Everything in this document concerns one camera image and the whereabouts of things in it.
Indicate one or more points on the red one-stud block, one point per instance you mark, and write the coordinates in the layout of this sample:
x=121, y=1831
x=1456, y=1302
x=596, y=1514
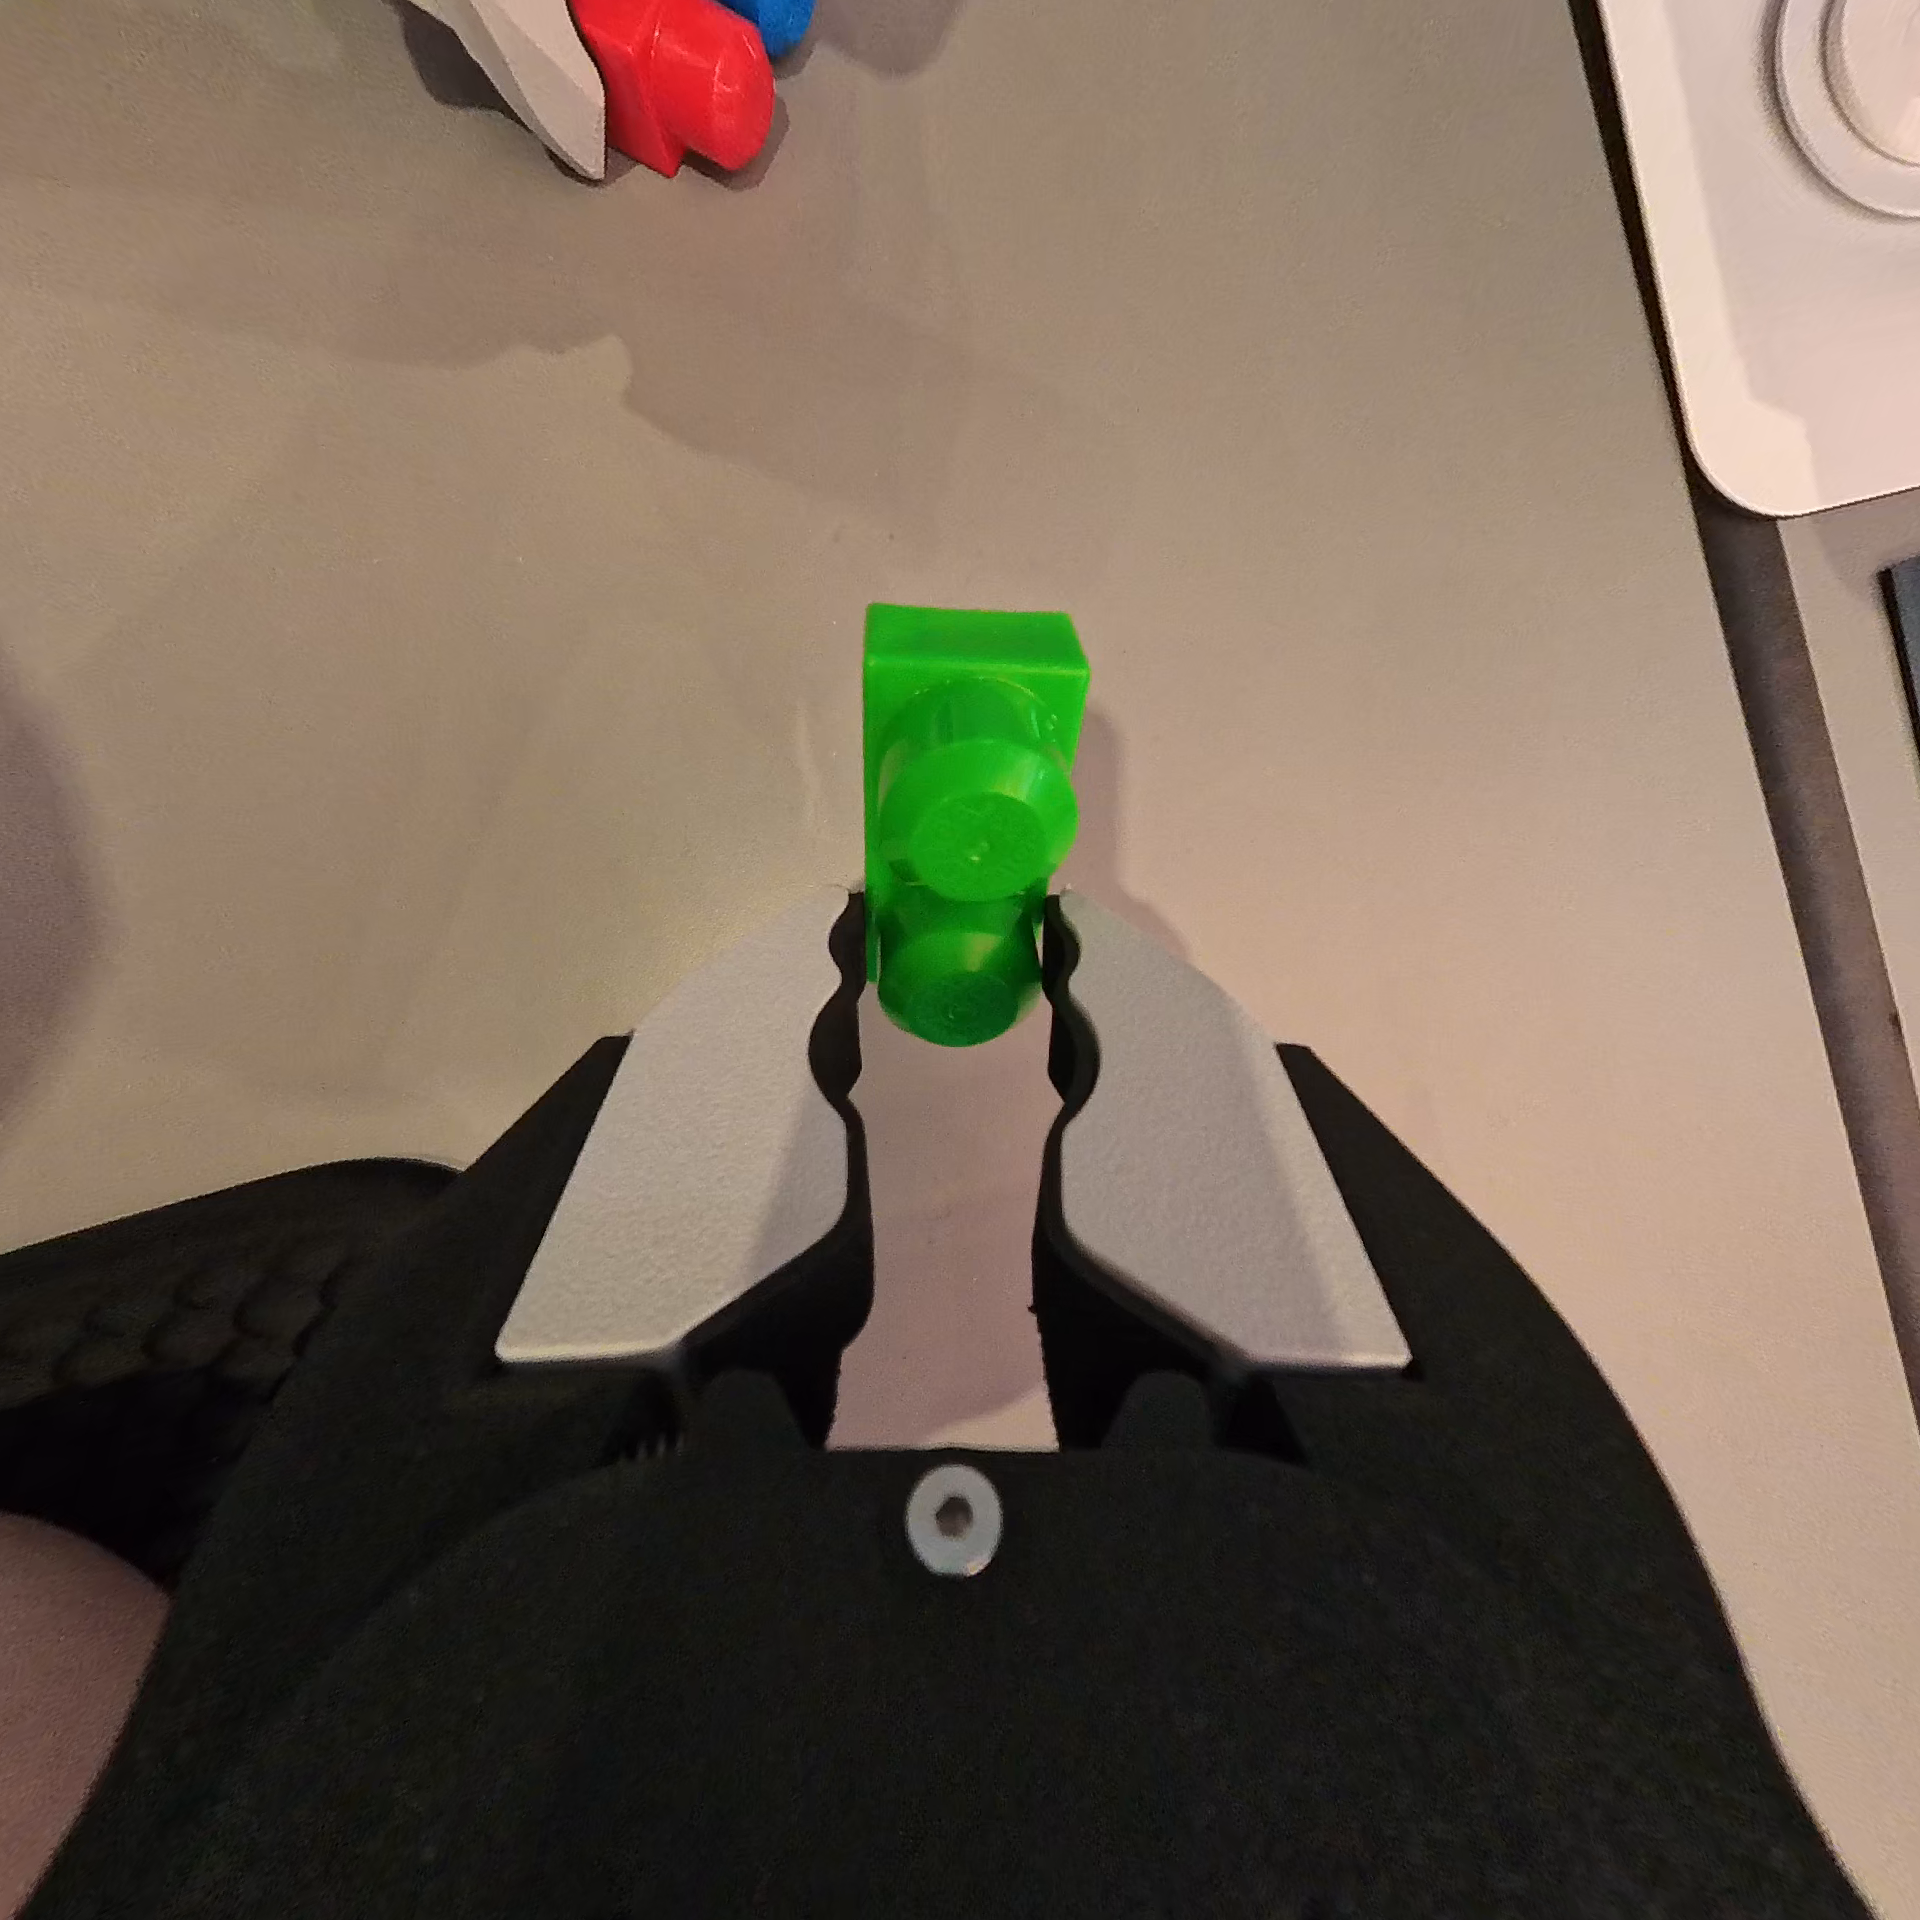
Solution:
x=676, y=84

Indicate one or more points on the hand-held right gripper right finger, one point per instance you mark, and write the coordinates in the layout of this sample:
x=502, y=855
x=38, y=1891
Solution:
x=1214, y=1186

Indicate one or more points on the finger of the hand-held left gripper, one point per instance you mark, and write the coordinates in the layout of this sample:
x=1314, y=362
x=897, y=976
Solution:
x=534, y=68

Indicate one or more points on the green two-stud block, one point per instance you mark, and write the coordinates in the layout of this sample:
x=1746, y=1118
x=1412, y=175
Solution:
x=968, y=827

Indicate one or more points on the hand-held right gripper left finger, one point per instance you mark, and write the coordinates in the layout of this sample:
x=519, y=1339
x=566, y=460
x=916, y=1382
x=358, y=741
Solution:
x=704, y=1172

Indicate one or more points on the dark blue flat panel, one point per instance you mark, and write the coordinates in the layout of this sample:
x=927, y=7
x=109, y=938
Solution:
x=1904, y=616

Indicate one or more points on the blue one-stud block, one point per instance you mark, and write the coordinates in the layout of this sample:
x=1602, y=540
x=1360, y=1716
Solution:
x=780, y=24

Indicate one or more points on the grey desk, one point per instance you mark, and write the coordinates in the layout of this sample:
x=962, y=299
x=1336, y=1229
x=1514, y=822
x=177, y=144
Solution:
x=1276, y=452

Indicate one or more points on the black textured pad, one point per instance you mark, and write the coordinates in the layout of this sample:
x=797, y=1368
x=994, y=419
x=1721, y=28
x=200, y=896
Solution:
x=165, y=1320

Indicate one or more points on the white document stand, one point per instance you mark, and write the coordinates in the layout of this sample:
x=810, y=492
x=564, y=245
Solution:
x=1770, y=224

